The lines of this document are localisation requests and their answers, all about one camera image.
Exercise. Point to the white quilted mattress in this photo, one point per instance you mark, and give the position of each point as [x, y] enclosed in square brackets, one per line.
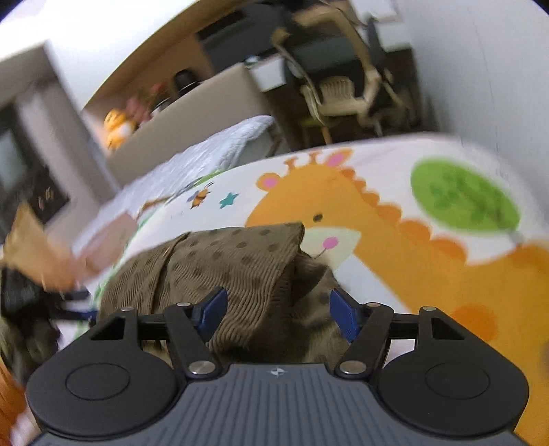
[214, 146]

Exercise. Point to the beige tote bag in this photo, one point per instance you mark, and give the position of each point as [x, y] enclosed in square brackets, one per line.
[34, 248]

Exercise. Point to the yellow plush toy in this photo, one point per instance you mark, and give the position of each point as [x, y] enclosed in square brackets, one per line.
[119, 128]

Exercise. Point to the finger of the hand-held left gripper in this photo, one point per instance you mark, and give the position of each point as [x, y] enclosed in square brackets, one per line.
[75, 316]
[73, 295]

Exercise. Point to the beige padded headboard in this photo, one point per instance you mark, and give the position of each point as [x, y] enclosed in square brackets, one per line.
[193, 111]

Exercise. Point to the beige mesh office chair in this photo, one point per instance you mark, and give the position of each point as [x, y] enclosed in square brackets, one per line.
[339, 90]

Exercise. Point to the orange cloth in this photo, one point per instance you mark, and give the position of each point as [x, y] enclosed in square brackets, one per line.
[10, 394]

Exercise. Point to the printed animal blanket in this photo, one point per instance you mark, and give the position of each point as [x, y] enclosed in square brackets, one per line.
[429, 266]

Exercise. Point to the black round appliance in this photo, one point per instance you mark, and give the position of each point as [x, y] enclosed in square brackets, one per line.
[184, 80]

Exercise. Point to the pink gift box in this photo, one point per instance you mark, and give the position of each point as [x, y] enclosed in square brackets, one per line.
[111, 240]

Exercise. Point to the brown dotted garment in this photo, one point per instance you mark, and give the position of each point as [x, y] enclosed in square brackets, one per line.
[248, 274]

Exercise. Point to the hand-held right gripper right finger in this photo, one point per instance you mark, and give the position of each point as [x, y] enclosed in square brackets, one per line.
[345, 315]

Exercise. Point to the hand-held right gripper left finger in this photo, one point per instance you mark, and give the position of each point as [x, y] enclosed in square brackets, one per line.
[211, 313]

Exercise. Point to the black monitor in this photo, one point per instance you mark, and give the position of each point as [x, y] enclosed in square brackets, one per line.
[240, 34]

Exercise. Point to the dark window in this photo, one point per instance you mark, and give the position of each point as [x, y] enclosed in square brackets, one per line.
[17, 163]

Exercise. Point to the potted plant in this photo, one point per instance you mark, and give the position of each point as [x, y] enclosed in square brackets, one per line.
[158, 96]

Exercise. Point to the pink plush toy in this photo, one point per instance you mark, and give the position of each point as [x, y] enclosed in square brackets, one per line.
[138, 109]

